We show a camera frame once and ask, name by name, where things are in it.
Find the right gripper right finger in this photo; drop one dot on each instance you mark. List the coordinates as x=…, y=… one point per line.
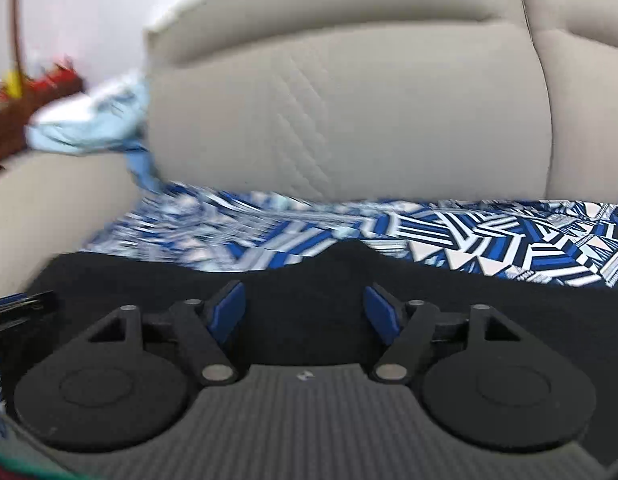
x=479, y=376

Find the brown wooden side table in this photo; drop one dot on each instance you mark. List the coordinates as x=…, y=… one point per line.
x=21, y=95

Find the black pants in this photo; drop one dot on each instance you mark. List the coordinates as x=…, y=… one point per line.
x=311, y=313

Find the beige sofa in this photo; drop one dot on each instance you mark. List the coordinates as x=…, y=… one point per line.
x=347, y=101

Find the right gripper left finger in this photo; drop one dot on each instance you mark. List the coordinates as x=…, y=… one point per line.
x=131, y=375

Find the blue white patterned sheet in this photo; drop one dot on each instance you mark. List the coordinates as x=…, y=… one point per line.
x=562, y=242

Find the light blue cloth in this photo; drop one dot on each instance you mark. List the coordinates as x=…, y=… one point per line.
x=110, y=117

